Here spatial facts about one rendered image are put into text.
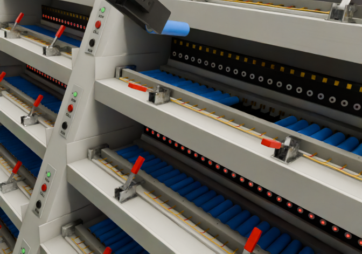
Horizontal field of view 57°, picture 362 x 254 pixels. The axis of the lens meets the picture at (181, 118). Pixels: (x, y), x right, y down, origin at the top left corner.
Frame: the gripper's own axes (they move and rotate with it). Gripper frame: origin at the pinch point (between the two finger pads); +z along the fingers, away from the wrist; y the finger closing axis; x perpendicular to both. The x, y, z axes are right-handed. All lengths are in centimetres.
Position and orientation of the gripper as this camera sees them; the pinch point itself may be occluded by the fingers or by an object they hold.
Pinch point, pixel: (138, 5)
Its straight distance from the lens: 40.3
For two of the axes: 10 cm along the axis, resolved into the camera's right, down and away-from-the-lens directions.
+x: -4.4, 9.0, -0.2
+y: -7.1, -3.3, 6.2
